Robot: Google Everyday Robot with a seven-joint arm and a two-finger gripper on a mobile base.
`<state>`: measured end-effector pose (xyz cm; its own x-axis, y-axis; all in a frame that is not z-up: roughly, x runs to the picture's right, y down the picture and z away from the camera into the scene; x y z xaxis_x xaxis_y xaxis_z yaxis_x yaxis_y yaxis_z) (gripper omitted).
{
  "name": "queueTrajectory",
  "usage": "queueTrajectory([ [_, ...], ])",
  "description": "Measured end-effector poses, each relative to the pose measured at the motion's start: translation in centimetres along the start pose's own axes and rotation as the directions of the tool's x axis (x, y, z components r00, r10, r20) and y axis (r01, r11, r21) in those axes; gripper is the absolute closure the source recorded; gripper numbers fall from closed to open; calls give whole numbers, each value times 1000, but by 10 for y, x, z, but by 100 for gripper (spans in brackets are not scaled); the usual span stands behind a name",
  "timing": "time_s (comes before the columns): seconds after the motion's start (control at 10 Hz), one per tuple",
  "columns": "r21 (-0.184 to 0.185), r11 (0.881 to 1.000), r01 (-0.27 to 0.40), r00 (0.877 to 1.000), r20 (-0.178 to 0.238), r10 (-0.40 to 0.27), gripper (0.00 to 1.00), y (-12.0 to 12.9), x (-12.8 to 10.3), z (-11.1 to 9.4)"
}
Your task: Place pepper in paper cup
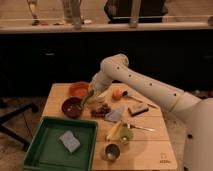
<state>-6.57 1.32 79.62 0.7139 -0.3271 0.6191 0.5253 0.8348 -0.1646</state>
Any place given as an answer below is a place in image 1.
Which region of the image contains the small metal cup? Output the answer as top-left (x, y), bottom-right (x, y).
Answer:
top-left (105, 144), bottom-right (120, 161)

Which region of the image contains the grey cloth piece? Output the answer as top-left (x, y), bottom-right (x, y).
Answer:
top-left (105, 106), bottom-right (125, 122)

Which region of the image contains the yellow handled knife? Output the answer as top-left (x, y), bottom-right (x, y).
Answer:
top-left (106, 121), bottom-right (122, 141)

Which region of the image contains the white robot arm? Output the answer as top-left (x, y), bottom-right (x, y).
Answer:
top-left (90, 54), bottom-right (213, 171)

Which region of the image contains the black headed wooden brush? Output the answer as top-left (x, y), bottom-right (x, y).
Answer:
top-left (122, 91), bottom-right (158, 108)

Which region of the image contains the metal spoon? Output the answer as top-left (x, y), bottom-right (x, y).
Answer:
top-left (123, 123), bottom-right (155, 132)

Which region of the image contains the dark red bowl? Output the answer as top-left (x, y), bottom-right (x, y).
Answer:
top-left (61, 97), bottom-right (83, 118)

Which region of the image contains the orange fruit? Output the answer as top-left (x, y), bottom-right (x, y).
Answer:
top-left (112, 89), bottom-right (122, 100)

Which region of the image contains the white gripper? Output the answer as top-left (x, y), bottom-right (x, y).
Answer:
top-left (89, 72), bottom-right (110, 94)

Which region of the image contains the grey blue sponge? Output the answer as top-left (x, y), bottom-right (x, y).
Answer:
top-left (60, 131), bottom-right (80, 153)

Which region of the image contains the black office chair base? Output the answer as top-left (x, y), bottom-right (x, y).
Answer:
top-left (0, 98), bottom-right (40, 152)

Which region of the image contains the green plastic tray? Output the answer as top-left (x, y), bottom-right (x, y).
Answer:
top-left (23, 117), bottom-right (98, 171)

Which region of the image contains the green pepper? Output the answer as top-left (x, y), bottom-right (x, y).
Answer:
top-left (80, 90), bottom-right (94, 108)

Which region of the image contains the orange bowl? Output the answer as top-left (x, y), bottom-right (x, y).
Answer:
top-left (69, 81), bottom-right (89, 99)

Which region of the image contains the green plastic cup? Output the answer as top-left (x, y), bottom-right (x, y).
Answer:
top-left (120, 127), bottom-right (133, 144)

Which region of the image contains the bunch of dark grapes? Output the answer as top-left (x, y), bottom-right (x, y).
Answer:
top-left (91, 104), bottom-right (111, 118)

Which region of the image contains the brown black block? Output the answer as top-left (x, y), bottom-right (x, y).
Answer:
top-left (128, 103), bottom-right (149, 117)

